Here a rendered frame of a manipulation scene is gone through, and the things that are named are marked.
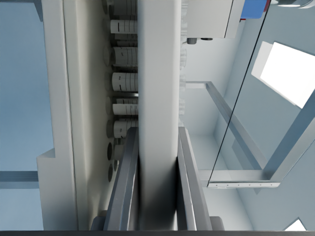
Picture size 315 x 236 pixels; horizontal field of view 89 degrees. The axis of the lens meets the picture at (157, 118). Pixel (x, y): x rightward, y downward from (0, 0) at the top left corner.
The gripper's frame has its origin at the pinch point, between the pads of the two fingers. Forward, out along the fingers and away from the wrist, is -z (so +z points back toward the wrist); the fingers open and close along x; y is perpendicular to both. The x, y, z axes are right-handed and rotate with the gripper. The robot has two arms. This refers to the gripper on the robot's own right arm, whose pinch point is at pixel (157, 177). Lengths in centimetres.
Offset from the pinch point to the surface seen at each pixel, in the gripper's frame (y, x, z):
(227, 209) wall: 347, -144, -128
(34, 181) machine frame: 62, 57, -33
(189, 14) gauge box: -1.9, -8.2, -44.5
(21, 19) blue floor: 14, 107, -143
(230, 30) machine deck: 1.8, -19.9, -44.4
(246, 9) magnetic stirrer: -3, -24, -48
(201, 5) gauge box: -3.7, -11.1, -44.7
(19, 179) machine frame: 62, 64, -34
